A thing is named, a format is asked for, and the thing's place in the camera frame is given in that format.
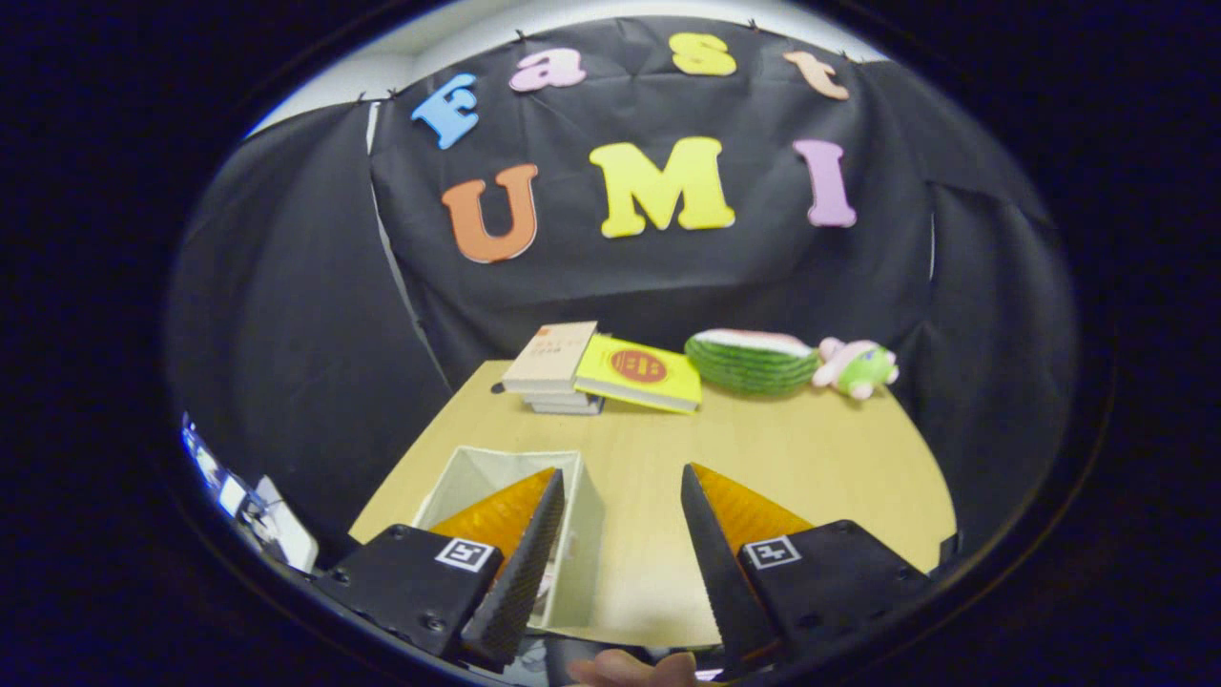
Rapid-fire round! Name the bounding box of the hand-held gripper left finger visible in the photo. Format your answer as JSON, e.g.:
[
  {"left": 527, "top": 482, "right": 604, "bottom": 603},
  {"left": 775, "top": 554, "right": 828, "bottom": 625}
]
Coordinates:
[{"left": 313, "top": 467, "right": 566, "bottom": 672}]

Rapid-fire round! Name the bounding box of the yellow book with red circle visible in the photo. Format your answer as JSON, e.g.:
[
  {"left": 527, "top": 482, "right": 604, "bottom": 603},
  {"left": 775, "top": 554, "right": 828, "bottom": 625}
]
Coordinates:
[{"left": 573, "top": 334, "right": 703, "bottom": 415}]

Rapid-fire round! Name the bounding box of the blue printed poster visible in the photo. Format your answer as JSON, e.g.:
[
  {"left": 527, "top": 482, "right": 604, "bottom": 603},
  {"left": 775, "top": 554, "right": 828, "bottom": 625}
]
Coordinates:
[{"left": 181, "top": 415, "right": 251, "bottom": 521}]

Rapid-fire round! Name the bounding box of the watermelon slice plush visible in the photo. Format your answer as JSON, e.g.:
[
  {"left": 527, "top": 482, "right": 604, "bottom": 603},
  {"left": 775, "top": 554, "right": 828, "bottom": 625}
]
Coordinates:
[{"left": 684, "top": 329, "right": 821, "bottom": 397}]

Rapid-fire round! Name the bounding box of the beige paperback book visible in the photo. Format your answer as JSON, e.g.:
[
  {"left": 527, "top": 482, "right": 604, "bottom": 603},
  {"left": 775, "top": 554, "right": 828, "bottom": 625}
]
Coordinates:
[{"left": 502, "top": 322, "right": 599, "bottom": 394}]

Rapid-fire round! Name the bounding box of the pale fabric storage box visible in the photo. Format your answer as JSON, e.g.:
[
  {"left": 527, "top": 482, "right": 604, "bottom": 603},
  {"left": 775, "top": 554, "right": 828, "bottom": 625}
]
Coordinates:
[{"left": 412, "top": 447, "right": 607, "bottom": 631}]

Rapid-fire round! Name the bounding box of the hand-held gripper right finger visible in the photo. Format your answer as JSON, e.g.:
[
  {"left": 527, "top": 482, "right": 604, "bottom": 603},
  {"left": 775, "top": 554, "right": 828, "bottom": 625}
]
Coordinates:
[{"left": 680, "top": 463, "right": 936, "bottom": 674}]

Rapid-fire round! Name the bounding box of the pink and green plush toy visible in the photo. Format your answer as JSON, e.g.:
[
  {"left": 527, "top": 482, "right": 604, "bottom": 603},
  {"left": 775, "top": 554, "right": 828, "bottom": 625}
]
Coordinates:
[{"left": 813, "top": 337, "right": 900, "bottom": 401}]

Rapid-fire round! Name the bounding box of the black backdrop cloth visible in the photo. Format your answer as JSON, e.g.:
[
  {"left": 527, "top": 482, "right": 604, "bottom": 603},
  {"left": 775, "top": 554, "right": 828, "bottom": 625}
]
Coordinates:
[{"left": 167, "top": 17, "right": 1079, "bottom": 573}]

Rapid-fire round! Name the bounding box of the white side table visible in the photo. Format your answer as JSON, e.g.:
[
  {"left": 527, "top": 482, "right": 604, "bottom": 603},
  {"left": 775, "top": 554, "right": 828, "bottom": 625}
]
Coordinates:
[{"left": 246, "top": 475, "right": 321, "bottom": 574}]

